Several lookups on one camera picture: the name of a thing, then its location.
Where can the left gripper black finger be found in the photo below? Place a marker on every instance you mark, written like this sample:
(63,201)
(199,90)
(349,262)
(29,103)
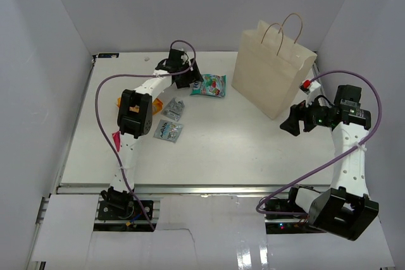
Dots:
(195,75)
(182,81)

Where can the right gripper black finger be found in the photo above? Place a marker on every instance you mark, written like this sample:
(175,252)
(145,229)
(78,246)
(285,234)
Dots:
(292,125)
(297,111)

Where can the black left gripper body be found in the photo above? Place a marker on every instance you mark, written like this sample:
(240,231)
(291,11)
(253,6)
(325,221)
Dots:
(183,68)

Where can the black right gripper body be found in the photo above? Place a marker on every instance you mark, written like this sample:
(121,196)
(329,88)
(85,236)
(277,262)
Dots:
(316,116)

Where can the green snack bag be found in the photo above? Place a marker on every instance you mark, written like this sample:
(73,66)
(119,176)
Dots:
(211,86)

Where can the silver foil snack packet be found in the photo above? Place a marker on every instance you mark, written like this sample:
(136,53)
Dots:
(174,109)

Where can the orange snack bag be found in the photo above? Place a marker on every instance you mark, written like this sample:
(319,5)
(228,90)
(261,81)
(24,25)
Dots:
(157,107)

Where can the beige paper bag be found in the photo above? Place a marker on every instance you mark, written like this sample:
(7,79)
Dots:
(270,67)

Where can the blue silver snack packet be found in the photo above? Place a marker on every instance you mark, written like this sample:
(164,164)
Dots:
(168,130)

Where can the pink snack packet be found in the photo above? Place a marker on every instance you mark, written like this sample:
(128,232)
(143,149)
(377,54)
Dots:
(116,140)

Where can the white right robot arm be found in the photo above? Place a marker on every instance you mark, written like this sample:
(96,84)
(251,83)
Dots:
(345,209)

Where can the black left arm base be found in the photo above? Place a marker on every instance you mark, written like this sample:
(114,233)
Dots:
(119,206)

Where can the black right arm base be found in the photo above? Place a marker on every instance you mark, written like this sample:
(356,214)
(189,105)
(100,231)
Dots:
(284,224)

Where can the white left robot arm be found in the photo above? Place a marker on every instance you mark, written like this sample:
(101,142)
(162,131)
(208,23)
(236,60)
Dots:
(135,115)

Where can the white front cover sheet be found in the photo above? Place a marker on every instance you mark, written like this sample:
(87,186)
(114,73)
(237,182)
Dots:
(197,233)

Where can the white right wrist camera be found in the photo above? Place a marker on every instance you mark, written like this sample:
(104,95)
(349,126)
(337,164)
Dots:
(312,89)

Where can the aluminium table frame rail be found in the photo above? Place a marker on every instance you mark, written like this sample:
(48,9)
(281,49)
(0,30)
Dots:
(178,189)

